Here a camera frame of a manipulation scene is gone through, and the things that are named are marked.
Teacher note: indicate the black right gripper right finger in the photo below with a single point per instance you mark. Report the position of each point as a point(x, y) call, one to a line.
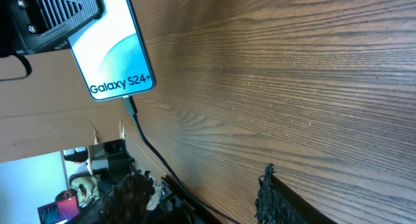
point(276, 203)

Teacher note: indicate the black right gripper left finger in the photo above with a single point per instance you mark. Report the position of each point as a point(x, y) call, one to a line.
point(126, 202)

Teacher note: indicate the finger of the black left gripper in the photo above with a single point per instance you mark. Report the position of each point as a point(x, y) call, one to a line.
point(46, 25)

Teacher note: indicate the blue Galaxy S24+ smartphone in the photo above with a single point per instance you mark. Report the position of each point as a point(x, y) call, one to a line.
point(111, 54)

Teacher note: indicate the brown cardboard panel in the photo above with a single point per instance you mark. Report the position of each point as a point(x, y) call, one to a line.
point(52, 110)

